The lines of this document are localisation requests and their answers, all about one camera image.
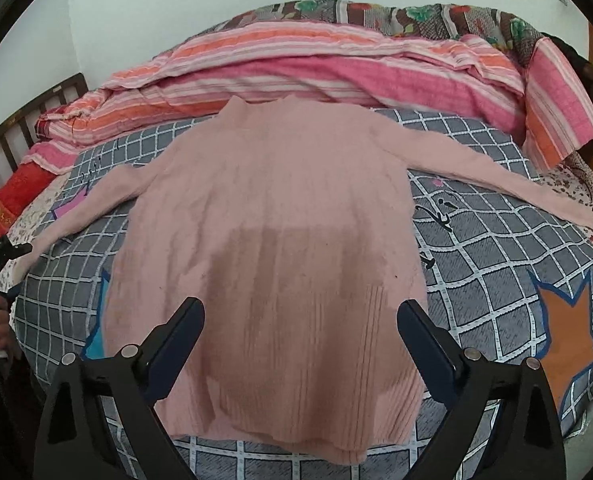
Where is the pink knit sweater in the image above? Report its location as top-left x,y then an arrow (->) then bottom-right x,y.
14,96 -> 593,464

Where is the red pillow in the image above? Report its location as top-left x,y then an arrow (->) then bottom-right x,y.
0,162 -> 56,236

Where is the dark wooden headboard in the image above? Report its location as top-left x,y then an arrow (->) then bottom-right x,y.
0,73 -> 88,189

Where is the grey checked bed sheet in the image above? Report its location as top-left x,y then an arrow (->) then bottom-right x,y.
16,110 -> 593,479

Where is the pink striped quilt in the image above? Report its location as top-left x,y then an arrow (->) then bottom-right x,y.
26,22 -> 593,174

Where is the floral patchwork blanket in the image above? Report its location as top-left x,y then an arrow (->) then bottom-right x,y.
211,0 -> 544,68

